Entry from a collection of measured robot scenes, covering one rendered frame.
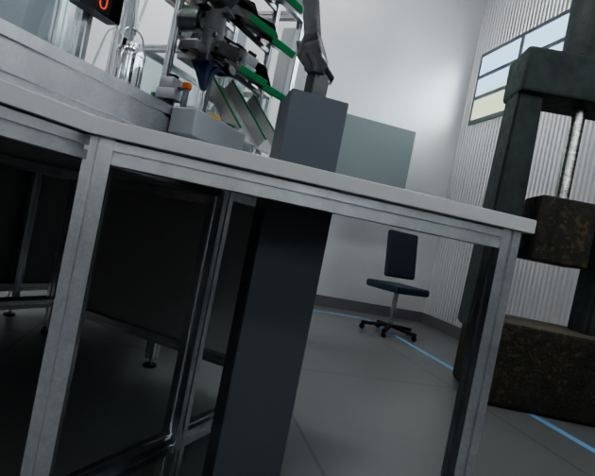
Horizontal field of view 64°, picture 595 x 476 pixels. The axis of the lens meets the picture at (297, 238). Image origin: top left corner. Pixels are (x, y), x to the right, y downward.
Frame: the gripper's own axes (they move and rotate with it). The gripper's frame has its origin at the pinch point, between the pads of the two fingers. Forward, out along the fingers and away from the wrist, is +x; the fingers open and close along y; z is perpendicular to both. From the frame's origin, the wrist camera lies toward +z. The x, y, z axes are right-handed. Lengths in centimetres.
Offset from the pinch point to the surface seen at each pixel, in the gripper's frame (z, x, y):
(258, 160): 37, 25, -29
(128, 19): -116, -59, 79
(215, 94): -11.8, -2.7, 21.8
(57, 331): 14, 60, -44
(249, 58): -2.7, -15.3, 23.3
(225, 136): 14.2, 16.5, -6.7
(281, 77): -65, -59, 157
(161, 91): -11.6, 4.8, -2.2
